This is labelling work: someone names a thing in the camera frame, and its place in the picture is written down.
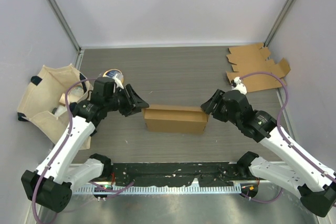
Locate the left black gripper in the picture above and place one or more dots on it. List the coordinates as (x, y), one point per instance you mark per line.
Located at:
(136, 102)

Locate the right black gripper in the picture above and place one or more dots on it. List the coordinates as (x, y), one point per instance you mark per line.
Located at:
(208, 106)

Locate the large brown cardboard box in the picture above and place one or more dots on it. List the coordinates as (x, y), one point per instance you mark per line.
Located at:
(175, 119)

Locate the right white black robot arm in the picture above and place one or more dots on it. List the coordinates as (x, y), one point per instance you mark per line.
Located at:
(306, 177)

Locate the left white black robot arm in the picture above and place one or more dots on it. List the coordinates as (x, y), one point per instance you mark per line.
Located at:
(51, 184)

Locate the yellow masking tape roll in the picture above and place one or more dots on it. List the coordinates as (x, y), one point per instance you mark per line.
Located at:
(114, 73)

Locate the cardboard tube in bag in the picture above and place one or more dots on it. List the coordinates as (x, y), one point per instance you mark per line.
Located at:
(63, 98)

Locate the beige canvas tote bag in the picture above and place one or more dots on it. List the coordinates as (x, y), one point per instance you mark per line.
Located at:
(42, 96)

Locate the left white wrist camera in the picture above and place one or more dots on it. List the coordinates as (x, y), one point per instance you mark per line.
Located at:
(118, 78)

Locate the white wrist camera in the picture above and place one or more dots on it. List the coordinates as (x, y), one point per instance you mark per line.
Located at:
(237, 84)
(118, 78)

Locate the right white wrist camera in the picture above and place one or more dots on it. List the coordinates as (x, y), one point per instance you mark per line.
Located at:
(237, 84)

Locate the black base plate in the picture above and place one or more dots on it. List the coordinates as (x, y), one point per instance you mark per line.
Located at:
(208, 174)

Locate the white slotted cable duct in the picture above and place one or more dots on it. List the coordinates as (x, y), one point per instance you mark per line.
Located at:
(194, 188)

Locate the left aluminium frame post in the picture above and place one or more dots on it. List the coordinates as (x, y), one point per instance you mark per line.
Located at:
(64, 24)

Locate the aluminium frame post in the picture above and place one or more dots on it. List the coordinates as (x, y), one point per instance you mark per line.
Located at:
(64, 24)
(279, 20)

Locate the right aluminium frame post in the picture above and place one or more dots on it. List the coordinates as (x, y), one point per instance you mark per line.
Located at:
(279, 20)

